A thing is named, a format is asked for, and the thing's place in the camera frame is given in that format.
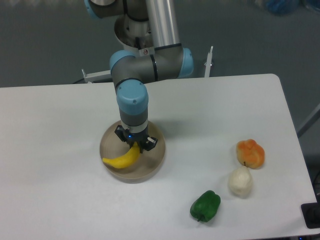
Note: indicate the white metal upright post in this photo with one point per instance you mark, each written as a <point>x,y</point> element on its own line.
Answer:
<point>209,62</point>

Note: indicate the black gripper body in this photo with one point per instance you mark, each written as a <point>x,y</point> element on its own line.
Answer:
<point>137,137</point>

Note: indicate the yellow toy banana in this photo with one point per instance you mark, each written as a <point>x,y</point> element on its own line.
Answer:
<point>125,160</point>

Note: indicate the white metal frame bracket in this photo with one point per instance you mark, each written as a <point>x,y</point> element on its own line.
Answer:
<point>97,77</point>

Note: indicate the white toy pear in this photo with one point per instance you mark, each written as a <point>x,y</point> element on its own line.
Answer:
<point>240,181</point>

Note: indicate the grey table leg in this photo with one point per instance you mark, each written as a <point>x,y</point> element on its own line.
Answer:
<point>309,121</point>

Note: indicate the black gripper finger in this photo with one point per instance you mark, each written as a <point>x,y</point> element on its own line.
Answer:
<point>147,144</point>
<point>122,133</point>

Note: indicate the beige round plate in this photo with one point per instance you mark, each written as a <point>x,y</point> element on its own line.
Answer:
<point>148,163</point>

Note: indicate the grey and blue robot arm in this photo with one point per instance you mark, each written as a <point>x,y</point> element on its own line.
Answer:
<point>131,73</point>

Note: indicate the orange toy peach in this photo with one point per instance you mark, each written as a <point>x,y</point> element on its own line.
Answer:
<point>250,154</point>

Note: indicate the green toy bell pepper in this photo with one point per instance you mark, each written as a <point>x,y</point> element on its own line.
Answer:
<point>205,207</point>

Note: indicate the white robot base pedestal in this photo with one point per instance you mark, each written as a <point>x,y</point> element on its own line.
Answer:
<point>135,36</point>

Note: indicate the black device at table edge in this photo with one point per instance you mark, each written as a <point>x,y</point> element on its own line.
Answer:
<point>311,215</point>

